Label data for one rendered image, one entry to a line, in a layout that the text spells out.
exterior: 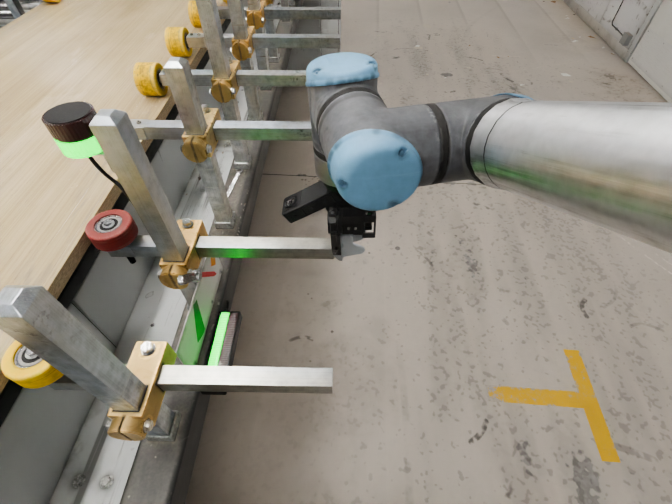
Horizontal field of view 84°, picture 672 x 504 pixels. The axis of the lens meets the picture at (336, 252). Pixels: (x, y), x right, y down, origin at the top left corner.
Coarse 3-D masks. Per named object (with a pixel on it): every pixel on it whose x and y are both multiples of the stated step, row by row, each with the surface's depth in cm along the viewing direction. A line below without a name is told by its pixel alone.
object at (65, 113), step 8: (64, 104) 48; (72, 104) 48; (80, 104) 48; (88, 104) 48; (48, 112) 47; (56, 112) 47; (64, 112) 47; (72, 112) 47; (80, 112) 47; (88, 112) 47; (48, 120) 45; (56, 120) 45; (64, 120) 45; (72, 120) 45; (120, 184) 55
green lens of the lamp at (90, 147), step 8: (64, 144) 47; (72, 144) 47; (80, 144) 47; (88, 144) 48; (96, 144) 48; (64, 152) 48; (72, 152) 48; (80, 152) 48; (88, 152) 48; (96, 152) 49
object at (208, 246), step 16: (144, 240) 71; (208, 240) 71; (224, 240) 71; (240, 240) 71; (256, 240) 71; (272, 240) 71; (288, 240) 71; (304, 240) 71; (320, 240) 71; (112, 256) 72; (128, 256) 72; (144, 256) 72; (160, 256) 72; (208, 256) 72; (224, 256) 72; (240, 256) 72; (256, 256) 72; (272, 256) 72; (288, 256) 72; (304, 256) 71; (320, 256) 71
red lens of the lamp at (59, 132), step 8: (96, 112) 48; (80, 120) 46; (88, 120) 46; (48, 128) 46; (56, 128) 45; (64, 128) 45; (72, 128) 46; (80, 128) 46; (88, 128) 47; (56, 136) 46; (64, 136) 46; (72, 136) 46; (80, 136) 47; (88, 136) 47
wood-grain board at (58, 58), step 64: (64, 0) 152; (128, 0) 152; (0, 64) 113; (64, 64) 113; (128, 64) 113; (192, 64) 114; (0, 128) 89; (0, 192) 74; (64, 192) 74; (0, 256) 63; (64, 256) 63; (0, 384) 51
